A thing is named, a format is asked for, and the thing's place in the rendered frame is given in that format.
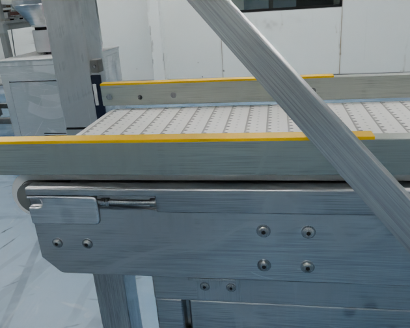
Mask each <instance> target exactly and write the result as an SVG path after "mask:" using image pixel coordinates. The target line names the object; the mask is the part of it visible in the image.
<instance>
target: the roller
mask: <svg viewBox="0 0 410 328"><path fill-rule="evenodd" d="M70 181H71V180H27V181H26V182H24V183H22V185H21V186H20V187H19V189H18V191H17V198H18V201H19V203H20V204H21V206H22V207H23V208H25V209H26V210H28V211H29V207H30V205H31V201H30V199H29V198H27V197H26V196H28V195H26V193H25V188H26V187H27V186H28V185H29V184H31V183H33V182H70Z"/></svg>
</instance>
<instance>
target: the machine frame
mask: <svg viewBox="0 0 410 328"><path fill-rule="evenodd" d="M42 6H43V10H44V17H45V21H46V27H47V31H48V38H49V44H50V48H51V55H52V59H53V65H54V69H55V76H56V80H57V86H58V90H59V97H60V101H61V107H62V113H63V118H64V124H65V128H66V134H67V135H77V134H78V133H79V132H80V131H82V130H84V129H85V128H86V127H88V126H89V125H91V124H92V123H93V122H95V121H96V120H97V115H96V107H95V103H94V95H93V90H92V83H91V78H90V76H91V75H101V79H102V83H103V82H107V80H106V75H105V67H104V62H103V53H102V45H101V40H100V32H99V27H98V19H97V13H96V5H95V0H42ZM98 58H102V62H103V71H102V72H100V73H92V72H91V68H90V60H92V59H98ZM93 277H94V283H95V287H96V294H97V298H98V304H99V308H100V315H101V319H102V325H103V328H143V325H142V321H141V312H140V307H139V298H138V293H137V285H136V280H135V275H108V274H93Z"/></svg>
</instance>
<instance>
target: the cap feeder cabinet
mask: <svg viewBox="0 0 410 328"><path fill-rule="evenodd" d="M118 49H119V46H111V47H103V48H102V53H103V62H104V67H105V75H106V80H107V82H117V81H122V72H121V67H120V57H119V50H118ZM42 54H43V53H37V52H35V51H34V52H30V53H26V54H23V55H17V56H14V57H9V58H5V59H1V60H0V75H1V81H2V84H3V89H4V92H5V98H6V101H7V105H8V111H9V114H10V119H11V123H12V128H13V131H14V136H15V137H19V136H60V135H67V134H66V128H65V124H64V118H63V113H62V107H61V101H60V97H59V90H58V86H57V80H56V76H55V69H54V65H53V59H52V55H51V52H48V54H45V55H42ZM110 107H111V110H112V109H126V106H125V105H115V106H110Z"/></svg>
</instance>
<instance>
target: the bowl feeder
mask: <svg viewBox="0 0 410 328"><path fill-rule="evenodd" d="M11 1H12V6H13V7H14V8H15V9H16V10H17V11H18V12H19V13H20V14H21V15H22V16H23V18H24V19H25V20H26V21H27V22H28V23H29V24H30V25H31V27H34V28H35V30H32V33H33V39H34V45H35V49H36V52H37V53H46V54H48V52H51V48H50V45H49V38H48V31H47V27H46V21H45V17H44V10H43V6H42V0H11Z"/></svg>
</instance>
